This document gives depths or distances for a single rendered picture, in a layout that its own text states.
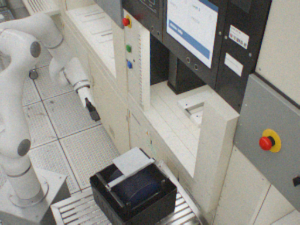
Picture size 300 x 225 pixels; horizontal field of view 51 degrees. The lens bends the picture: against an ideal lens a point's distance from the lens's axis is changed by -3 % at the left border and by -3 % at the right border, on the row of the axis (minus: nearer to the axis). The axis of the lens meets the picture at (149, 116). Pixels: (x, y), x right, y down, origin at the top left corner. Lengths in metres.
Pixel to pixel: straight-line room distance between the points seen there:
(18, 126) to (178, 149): 0.75
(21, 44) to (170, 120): 0.88
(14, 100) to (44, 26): 0.31
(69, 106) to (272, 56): 2.60
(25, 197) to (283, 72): 1.24
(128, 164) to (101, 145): 1.56
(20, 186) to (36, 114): 1.76
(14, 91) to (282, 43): 0.94
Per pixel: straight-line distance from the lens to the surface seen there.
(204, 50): 1.08
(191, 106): 1.79
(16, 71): 1.27
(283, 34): 0.83
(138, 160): 1.28
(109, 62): 2.23
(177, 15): 1.18
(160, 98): 1.88
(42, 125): 3.12
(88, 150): 2.80
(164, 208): 1.44
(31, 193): 1.62
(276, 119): 0.89
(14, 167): 1.47
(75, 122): 3.06
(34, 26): 1.35
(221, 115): 1.01
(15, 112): 1.33
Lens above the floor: 2.07
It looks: 43 degrees down
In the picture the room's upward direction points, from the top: straight up
